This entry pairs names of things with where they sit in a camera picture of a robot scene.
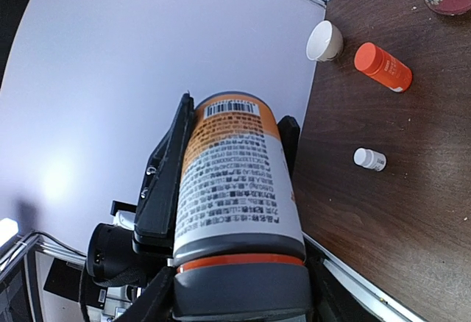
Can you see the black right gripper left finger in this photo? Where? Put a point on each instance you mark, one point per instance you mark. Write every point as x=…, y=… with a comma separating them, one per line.
x=157, y=300

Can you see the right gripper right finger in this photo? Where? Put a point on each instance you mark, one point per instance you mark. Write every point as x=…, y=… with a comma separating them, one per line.
x=332, y=301

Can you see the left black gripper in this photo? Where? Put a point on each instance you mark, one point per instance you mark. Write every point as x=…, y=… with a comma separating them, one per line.
x=152, y=220

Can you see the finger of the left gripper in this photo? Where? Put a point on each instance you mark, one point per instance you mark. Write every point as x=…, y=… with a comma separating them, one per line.
x=289, y=131

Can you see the small white bottle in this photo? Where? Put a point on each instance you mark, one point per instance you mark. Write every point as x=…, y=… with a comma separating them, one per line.
x=369, y=159

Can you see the grey cap supplement bottle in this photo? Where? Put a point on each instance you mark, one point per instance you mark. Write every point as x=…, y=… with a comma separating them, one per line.
x=238, y=245

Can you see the orange pill bottle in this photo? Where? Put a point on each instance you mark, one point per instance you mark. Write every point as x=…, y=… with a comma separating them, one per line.
x=382, y=67

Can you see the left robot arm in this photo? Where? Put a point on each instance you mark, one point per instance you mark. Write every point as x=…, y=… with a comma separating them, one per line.
x=112, y=261

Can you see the small white rice bowl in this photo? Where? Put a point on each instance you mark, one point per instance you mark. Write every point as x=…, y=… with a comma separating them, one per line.
x=325, y=42

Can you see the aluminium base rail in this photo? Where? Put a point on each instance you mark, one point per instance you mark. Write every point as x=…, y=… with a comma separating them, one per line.
x=369, y=296

